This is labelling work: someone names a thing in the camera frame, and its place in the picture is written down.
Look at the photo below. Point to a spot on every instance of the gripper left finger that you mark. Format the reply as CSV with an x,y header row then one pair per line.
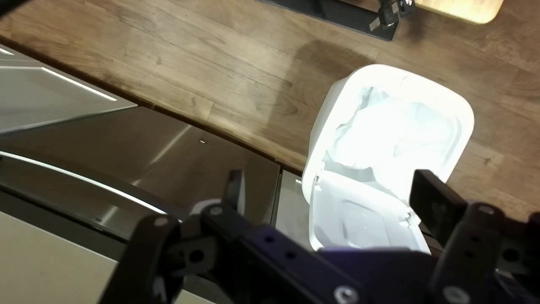
x,y
236,253

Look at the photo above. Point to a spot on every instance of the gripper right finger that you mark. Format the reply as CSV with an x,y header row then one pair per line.
x,y
472,253

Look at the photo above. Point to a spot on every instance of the white bin lid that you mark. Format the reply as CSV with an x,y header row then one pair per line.
x,y
358,219

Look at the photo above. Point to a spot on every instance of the white bin liner bag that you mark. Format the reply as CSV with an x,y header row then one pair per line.
x,y
396,131

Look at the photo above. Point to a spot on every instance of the white bin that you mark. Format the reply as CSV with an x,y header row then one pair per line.
x,y
325,126

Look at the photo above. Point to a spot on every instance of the stainless steel appliance door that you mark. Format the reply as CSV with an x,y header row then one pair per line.
x,y
177,160

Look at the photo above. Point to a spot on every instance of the light wooden board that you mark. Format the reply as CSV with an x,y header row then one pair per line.
x,y
464,8

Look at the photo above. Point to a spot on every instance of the black metal base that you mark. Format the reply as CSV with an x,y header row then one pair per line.
x,y
341,14

